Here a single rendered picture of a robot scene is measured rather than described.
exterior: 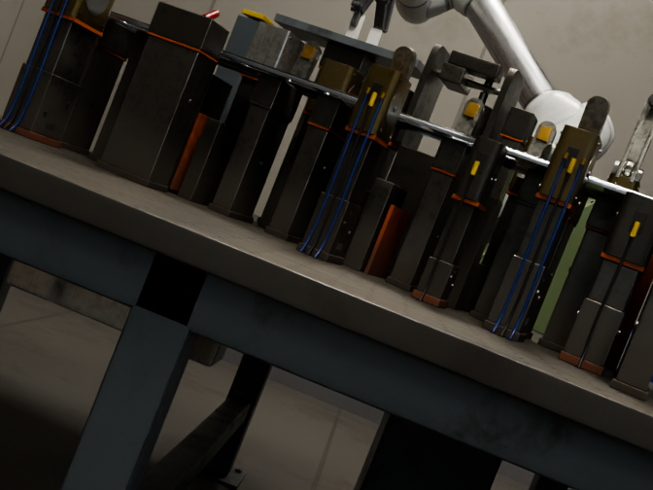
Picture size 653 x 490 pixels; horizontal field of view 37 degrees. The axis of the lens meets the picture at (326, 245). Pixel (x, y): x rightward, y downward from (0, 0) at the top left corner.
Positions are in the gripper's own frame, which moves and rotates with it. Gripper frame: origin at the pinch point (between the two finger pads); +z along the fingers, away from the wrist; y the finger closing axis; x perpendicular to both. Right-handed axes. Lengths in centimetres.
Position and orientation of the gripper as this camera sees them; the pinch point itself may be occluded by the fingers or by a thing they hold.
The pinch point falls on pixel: (361, 40)
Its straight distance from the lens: 235.5
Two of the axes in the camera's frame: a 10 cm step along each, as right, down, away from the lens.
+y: -4.2, -1.5, -9.0
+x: 8.4, 3.1, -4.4
